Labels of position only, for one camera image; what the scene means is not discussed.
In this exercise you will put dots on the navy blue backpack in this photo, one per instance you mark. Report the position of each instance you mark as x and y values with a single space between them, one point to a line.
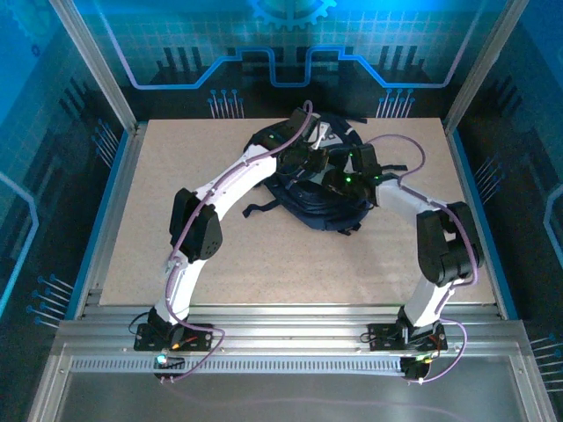
316 206

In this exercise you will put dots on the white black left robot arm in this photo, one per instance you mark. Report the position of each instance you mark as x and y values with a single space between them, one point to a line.
237 180

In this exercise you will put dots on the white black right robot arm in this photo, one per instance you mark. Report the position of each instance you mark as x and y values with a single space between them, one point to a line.
404 198

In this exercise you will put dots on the small black controller board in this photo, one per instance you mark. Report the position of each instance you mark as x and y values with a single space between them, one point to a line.
173 364
413 369

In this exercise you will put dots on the steel tray panel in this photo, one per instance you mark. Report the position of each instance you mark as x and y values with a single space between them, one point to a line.
286 395

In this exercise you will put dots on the aluminium table side rail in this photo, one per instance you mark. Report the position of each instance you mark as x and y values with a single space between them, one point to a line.
458 154
132 145

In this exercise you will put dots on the aluminium frame cross rail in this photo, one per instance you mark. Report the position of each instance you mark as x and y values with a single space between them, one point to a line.
286 327

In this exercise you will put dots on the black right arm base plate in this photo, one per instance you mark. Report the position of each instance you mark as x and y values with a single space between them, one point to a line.
380 340

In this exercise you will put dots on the aluminium frame post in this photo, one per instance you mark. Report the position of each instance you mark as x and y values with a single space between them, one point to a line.
92 57
487 57

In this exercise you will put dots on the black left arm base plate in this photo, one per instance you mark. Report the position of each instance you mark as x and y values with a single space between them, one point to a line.
145 343

